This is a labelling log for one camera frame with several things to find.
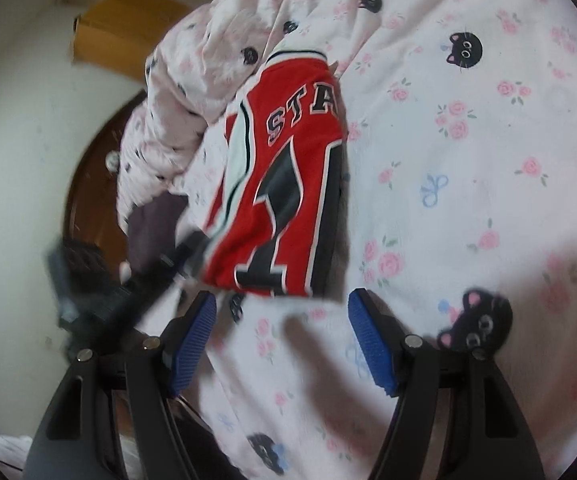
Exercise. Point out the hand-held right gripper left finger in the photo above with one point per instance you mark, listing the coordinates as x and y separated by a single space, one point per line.
193 345

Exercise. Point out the brown cardboard box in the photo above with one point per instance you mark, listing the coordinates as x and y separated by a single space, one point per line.
128 30

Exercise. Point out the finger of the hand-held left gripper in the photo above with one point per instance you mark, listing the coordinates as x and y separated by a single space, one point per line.
173 265

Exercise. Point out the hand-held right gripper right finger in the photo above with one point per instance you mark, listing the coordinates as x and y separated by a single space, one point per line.
371 345

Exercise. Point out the red and white jersey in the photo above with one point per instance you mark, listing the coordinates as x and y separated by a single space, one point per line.
288 185

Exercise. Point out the pink cat-print blanket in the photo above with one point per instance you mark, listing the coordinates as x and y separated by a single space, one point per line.
443 210

